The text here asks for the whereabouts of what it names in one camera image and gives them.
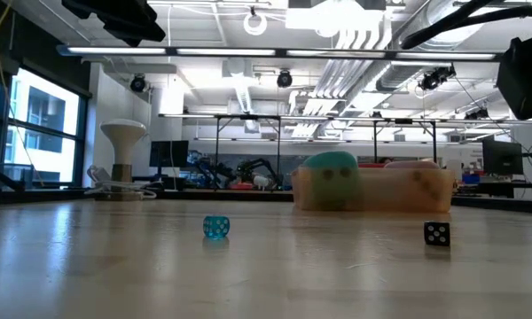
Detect large teal foam die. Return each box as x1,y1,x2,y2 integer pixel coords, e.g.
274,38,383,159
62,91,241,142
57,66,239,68
301,151,364,212

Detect dark window frame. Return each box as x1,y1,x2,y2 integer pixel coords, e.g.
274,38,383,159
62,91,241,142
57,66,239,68
0,57,92,190

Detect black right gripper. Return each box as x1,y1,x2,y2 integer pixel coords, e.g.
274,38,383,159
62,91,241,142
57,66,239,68
495,23,532,121

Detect black computer monitor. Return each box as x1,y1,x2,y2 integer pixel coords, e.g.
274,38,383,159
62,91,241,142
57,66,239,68
481,139,525,176

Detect orange translucent plastic bin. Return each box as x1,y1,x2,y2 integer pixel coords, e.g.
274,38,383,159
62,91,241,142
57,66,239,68
290,166,457,214

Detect black double monitor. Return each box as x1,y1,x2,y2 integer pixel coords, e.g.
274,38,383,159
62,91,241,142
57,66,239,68
149,140,190,168

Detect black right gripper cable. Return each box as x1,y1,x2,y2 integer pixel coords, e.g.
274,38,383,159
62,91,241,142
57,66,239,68
400,0,532,51

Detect black beam with light strips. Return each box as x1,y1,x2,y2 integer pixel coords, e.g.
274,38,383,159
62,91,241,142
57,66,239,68
56,43,500,62

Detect large pink foam die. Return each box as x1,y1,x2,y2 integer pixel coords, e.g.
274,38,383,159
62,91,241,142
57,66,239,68
382,159,454,212

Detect black workstation frame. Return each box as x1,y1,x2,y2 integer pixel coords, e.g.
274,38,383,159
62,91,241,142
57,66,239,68
372,117,439,173
214,113,283,190

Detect white mushroom lamp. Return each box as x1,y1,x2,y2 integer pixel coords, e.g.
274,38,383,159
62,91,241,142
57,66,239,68
99,118,148,183

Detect small cyan translucent die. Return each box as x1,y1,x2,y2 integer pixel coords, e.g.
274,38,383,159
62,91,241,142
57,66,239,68
202,214,231,240

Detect black aluminium table frame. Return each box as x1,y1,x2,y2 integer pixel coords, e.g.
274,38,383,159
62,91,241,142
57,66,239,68
0,162,532,214

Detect black ceiling camera cluster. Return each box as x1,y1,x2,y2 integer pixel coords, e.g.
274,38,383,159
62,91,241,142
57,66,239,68
418,65,458,92

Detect small black die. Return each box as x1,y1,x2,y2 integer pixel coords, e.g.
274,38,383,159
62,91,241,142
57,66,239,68
423,222,451,247

